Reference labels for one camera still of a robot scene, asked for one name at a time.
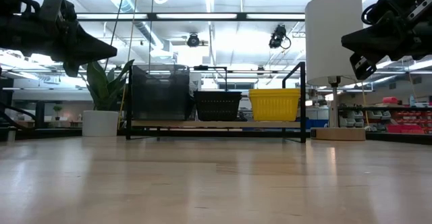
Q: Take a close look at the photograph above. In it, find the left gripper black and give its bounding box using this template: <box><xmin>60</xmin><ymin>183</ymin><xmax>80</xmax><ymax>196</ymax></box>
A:
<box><xmin>35</xmin><ymin>14</ymin><xmax>117</xmax><ymax>78</ymax></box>

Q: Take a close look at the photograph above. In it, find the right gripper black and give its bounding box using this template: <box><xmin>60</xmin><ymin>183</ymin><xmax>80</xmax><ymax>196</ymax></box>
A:
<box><xmin>341</xmin><ymin>0</ymin><xmax>418</xmax><ymax>81</ymax></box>

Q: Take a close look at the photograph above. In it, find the white shade table lamp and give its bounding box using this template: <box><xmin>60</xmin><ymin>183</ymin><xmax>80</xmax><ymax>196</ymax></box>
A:
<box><xmin>304</xmin><ymin>0</ymin><xmax>367</xmax><ymax>142</ymax></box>

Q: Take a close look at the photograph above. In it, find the green plant in white pot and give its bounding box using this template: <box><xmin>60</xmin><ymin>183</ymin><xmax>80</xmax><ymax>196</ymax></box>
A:
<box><xmin>82</xmin><ymin>59</ymin><xmax>135</xmax><ymax>138</ymax></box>

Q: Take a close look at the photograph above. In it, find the shelving with red bins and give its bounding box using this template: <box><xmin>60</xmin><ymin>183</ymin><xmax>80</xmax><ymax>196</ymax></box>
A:
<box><xmin>339</xmin><ymin>95</ymin><xmax>432</xmax><ymax>136</ymax></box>

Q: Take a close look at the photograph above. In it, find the blue storage bin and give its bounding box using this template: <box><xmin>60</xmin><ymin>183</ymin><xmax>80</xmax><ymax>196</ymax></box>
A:
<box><xmin>305</xmin><ymin>118</ymin><xmax>330</xmax><ymax>130</ymax></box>

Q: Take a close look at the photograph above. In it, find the thin black hanging cable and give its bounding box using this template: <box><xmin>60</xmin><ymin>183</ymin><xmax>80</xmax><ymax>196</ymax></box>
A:
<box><xmin>103</xmin><ymin>0</ymin><xmax>128</xmax><ymax>70</ymax></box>

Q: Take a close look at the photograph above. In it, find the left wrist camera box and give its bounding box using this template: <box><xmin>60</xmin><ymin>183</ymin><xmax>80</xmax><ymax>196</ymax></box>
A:
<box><xmin>38</xmin><ymin>0</ymin><xmax>77</xmax><ymax>23</ymax></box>

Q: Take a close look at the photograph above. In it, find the black ceiling camera with cable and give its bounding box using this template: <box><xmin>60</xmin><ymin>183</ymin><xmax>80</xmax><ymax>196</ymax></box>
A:
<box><xmin>269</xmin><ymin>24</ymin><xmax>292</xmax><ymax>50</ymax></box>

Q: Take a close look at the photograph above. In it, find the round black ceiling camera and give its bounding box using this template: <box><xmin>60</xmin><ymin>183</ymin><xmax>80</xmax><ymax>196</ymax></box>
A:
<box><xmin>186</xmin><ymin>32</ymin><xmax>201</xmax><ymax>48</ymax></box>

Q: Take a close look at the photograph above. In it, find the wooden shelf black metal frame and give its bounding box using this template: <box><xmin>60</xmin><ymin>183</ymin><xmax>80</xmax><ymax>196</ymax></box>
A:
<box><xmin>125</xmin><ymin>61</ymin><xmax>307</xmax><ymax>144</ymax></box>

